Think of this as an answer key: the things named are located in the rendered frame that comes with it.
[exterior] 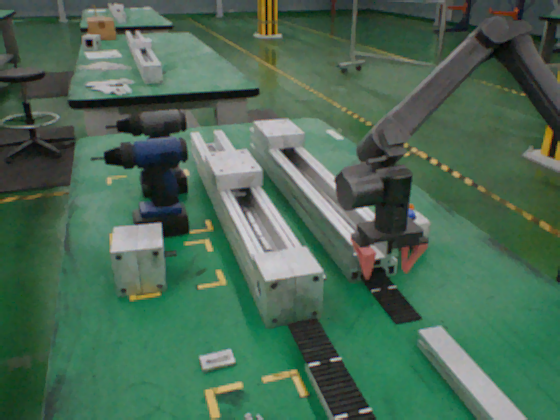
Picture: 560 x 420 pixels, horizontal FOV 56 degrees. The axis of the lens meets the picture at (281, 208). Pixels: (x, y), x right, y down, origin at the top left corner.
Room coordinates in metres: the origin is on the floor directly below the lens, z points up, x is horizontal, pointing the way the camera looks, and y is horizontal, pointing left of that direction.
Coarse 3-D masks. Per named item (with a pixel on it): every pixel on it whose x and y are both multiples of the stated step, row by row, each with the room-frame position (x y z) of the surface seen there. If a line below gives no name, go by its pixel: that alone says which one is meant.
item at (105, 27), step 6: (90, 18) 4.65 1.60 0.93; (96, 18) 4.65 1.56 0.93; (102, 18) 4.66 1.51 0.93; (108, 18) 4.66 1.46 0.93; (90, 24) 4.40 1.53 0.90; (96, 24) 4.41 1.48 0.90; (102, 24) 4.43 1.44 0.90; (108, 24) 4.45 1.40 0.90; (114, 24) 4.47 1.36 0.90; (90, 30) 4.40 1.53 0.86; (96, 30) 4.41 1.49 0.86; (102, 30) 4.43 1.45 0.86; (108, 30) 4.44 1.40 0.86; (114, 30) 4.46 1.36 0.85; (102, 36) 4.42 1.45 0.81; (108, 36) 4.44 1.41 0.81; (114, 36) 4.46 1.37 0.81
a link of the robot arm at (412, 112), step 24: (504, 24) 1.09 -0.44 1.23; (456, 48) 1.07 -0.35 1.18; (480, 48) 1.06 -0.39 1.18; (432, 72) 1.00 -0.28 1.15; (456, 72) 1.01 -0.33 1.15; (408, 96) 0.94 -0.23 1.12; (432, 96) 0.95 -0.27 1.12; (384, 120) 0.86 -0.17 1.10; (408, 120) 0.88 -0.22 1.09; (360, 144) 0.87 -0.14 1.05
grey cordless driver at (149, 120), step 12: (120, 120) 1.27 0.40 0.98; (132, 120) 1.26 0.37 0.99; (144, 120) 1.27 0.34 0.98; (156, 120) 1.27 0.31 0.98; (168, 120) 1.28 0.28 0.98; (180, 120) 1.30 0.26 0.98; (120, 132) 1.26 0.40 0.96; (132, 132) 1.26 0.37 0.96; (144, 132) 1.27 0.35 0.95; (156, 132) 1.27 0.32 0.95; (168, 132) 1.29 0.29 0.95; (180, 168) 1.30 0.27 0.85; (180, 180) 1.28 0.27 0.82; (144, 192) 1.25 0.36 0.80; (180, 192) 1.28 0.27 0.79
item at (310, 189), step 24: (264, 168) 1.45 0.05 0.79; (288, 168) 1.25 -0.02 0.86; (312, 168) 1.27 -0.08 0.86; (288, 192) 1.22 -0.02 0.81; (312, 192) 1.09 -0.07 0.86; (312, 216) 1.05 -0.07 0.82; (336, 216) 0.97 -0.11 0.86; (360, 216) 0.98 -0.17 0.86; (336, 240) 0.92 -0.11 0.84; (360, 264) 0.86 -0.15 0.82; (384, 264) 0.87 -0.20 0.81
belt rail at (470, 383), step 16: (432, 336) 0.65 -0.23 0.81; (448, 336) 0.65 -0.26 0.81; (432, 352) 0.63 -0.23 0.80; (448, 352) 0.62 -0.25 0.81; (464, 352) 0.62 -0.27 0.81; (448, 368) 0.59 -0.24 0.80; (464, 368) 0.58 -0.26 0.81; (464, 384) 0.55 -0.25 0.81; (480, 384) 0.55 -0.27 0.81; (464, 400) 0.55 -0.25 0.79; (480, 400) 0.52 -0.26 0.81; (496, 400) 0.52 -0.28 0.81; (480, 416) 0.51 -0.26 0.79; (496, 416) 0.49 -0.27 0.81; (512, 416) 0.49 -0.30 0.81
